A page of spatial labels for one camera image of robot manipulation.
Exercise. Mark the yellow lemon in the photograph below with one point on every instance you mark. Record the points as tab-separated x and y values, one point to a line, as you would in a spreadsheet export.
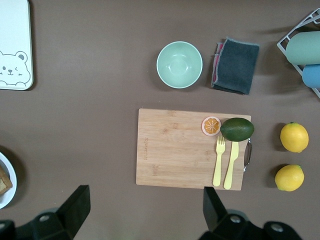
289	178
294	137

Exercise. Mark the yellow plastic fork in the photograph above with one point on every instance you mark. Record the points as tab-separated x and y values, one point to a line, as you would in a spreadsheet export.
218	170

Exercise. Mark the dark grey cloth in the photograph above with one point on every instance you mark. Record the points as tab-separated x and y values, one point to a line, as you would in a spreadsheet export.
235	67

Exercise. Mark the toy orange slice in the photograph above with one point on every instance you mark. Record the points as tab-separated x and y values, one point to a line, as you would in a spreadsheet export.
211	126

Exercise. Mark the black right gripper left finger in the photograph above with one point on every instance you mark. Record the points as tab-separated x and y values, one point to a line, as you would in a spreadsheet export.
75	210

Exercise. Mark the white round plate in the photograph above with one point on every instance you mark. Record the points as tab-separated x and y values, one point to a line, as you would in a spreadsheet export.
7	200

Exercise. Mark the wooden cutting board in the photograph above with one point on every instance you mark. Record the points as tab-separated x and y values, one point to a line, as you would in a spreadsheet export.
175	150

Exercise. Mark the cream bear print tray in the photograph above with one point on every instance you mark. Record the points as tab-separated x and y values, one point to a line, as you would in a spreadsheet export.
15	30

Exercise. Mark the brown bread slice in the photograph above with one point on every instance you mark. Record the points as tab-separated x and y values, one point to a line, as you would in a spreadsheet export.
4	183

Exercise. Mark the pink cloth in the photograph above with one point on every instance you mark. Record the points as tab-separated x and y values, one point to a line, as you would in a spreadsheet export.
215	70

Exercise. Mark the light blue cup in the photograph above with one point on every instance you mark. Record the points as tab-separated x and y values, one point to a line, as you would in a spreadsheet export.
312	75

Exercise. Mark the dark green avocado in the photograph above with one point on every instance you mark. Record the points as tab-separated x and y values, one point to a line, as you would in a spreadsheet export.
237	129

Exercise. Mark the yellow plastic knife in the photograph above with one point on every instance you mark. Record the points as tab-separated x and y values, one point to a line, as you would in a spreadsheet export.
232	160

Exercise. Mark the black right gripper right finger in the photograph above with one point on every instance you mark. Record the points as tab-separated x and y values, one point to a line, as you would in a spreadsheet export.
215	212

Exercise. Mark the pale green cup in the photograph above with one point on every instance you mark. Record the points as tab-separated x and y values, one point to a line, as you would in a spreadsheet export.
305	47

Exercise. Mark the pale green bowl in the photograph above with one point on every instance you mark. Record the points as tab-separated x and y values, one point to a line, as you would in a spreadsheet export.
179	65

